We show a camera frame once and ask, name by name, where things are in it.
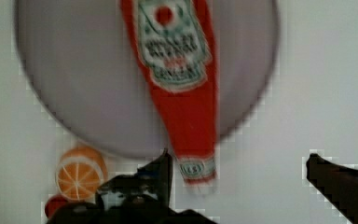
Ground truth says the grey round plate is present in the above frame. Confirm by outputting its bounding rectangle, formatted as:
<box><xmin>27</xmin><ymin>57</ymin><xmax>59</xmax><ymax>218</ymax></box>
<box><xmin>13</xmin><ymin>0</ymin><xmax>280</xmax><ymax>158</ymax></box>

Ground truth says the red plush ketchup bottle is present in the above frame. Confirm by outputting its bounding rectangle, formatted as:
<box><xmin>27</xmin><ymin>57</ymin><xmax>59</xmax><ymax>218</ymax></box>
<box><xmin>120</xmin><ymin>0</ymin><xmax>218</xmax><ymax>185</ymax></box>

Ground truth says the small red tomato toy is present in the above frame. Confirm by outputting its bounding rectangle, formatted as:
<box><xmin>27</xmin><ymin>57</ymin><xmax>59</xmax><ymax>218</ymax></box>
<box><xmin>44</xmin><ymin>194</ymin><xmax>69</xmax><ymax>218</ymax></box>

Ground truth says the orange slice toy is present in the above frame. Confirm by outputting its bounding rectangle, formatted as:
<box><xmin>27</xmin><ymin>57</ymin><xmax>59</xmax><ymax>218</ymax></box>
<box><xmin>55</xmin><ymin>147</ymin><xmax>108</xmax><ymax>202</ymax></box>

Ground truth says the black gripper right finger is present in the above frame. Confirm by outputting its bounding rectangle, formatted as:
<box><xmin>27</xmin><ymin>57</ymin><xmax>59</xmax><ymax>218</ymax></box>
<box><xmin>306</xmin><ymin>153</ymin><xmax>358</xmax><ymax>224</ymax></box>

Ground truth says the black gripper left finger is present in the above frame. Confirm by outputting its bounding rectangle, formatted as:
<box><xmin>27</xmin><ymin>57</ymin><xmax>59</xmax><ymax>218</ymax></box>
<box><xmin>46</xmin><ymin>152</ymin><xmax>217</xmax><ymax>224</ymax></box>

